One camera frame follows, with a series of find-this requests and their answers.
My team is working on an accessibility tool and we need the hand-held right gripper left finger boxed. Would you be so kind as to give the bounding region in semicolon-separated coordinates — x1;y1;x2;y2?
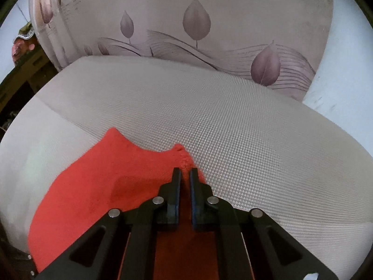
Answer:
36;168;182;280

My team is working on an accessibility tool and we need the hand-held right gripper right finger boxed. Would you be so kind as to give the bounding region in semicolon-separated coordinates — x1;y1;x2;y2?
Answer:
190;168;340;280

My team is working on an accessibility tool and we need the red garment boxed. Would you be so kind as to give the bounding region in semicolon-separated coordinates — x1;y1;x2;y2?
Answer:
28;127;222;280

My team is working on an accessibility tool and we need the beige woven seat cushion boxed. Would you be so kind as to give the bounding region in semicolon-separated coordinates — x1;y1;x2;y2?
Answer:
0;55;373;269

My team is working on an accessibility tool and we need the dark wooden furniture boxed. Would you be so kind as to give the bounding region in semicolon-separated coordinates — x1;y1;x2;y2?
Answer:
0;49;59;140

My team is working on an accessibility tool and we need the leaf print curtain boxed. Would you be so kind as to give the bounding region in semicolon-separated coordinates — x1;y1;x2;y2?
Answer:
28;0;334;102

